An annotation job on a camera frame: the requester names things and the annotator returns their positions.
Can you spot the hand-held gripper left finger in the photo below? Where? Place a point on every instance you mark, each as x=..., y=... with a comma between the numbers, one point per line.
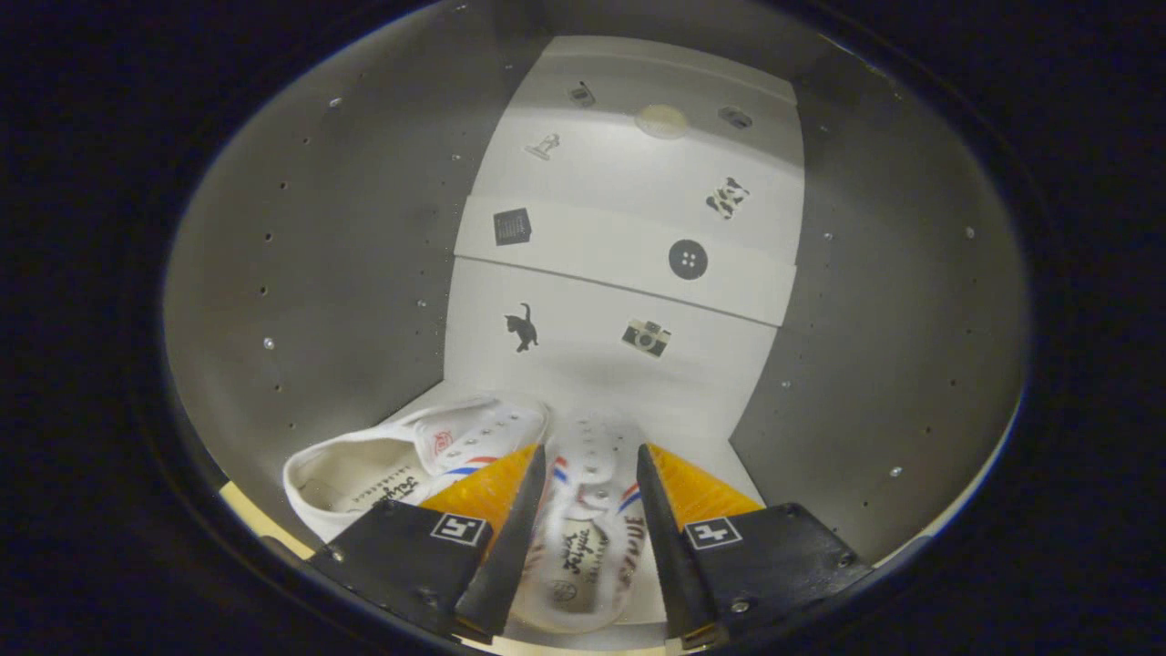
x=510, y=556

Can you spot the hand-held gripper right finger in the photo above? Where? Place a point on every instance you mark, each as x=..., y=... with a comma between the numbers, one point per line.
x=669, y=556

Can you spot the white shoe with striped side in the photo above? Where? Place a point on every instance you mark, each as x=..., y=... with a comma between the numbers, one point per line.
x=588, y=547

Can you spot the white shoe with yellow sole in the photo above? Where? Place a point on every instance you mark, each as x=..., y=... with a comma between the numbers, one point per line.
x=364, y=465

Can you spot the grey shoe cabinet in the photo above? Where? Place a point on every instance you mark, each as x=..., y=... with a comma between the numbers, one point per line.
x=319, y=273

